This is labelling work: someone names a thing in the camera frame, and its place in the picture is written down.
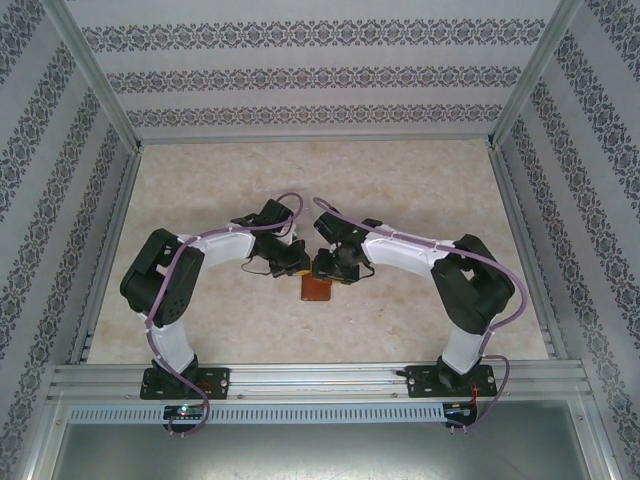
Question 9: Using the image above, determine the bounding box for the brown leather card holder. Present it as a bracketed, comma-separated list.
[299, 272, 335, 303]

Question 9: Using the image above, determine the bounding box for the aluminium table end rail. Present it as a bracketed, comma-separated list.
[138, 133, 496, 147]

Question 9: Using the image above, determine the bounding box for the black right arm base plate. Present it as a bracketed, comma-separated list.
[407, 364, 499, 400]

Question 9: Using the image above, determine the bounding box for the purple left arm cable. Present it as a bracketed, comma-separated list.
[144, 192, 307, 439]

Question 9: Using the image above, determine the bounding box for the grey metal sheet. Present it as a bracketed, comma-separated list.
[49, 422, 611, 480]

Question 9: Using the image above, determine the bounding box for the aluminium table side rail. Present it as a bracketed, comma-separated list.
[487, 144, 570, 364]
[68, 147, 146, 366]

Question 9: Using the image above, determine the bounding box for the aluminium mounting rail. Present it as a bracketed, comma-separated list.
[47, 362, 589, 404]

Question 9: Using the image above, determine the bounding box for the slotted grey cable duct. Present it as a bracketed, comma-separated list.
[67, 402, 574, 425]

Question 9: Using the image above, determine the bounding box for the aluminium frame post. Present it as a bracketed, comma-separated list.
[486, 0, 587, 151]
[569, 392, 621, 480]
[44, 0, 145, 154]
[19, 392, 71, 480]

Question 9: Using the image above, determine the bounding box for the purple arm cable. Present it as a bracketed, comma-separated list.
[144, 192, 307, 439]
[312, 195, 529, 435]

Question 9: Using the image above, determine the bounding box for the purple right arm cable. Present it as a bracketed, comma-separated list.
[312, 195, 529, 435]

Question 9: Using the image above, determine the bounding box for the thin black left gripper cable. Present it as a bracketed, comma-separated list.
[241, 258, 274, 277]

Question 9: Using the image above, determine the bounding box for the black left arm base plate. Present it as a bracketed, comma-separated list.
[141, 366, 232, 401]

